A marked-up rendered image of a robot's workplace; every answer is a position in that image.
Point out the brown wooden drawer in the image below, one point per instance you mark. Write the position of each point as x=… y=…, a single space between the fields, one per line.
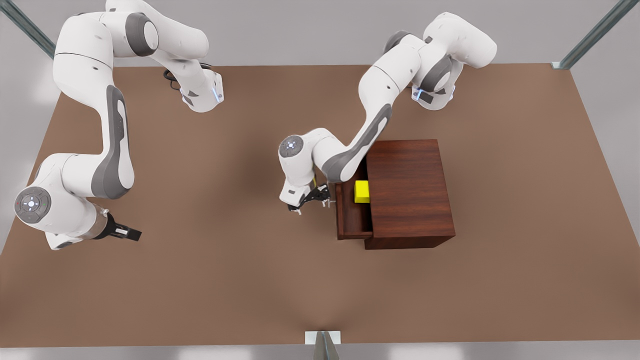
x=352 y=220

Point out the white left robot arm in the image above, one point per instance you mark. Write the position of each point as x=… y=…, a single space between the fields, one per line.
x=385 y=75

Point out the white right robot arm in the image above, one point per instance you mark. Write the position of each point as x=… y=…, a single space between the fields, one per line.
x=80 y=65

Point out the yellow block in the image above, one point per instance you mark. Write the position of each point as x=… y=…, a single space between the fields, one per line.
x=362 y=192

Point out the dark brown wooden cabinet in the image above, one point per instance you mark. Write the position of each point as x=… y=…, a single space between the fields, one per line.
x=410 y=190

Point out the silver frame post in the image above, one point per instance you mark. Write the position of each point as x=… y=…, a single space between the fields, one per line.
x=595 y=35
x=30 y=30
x=324 y=342

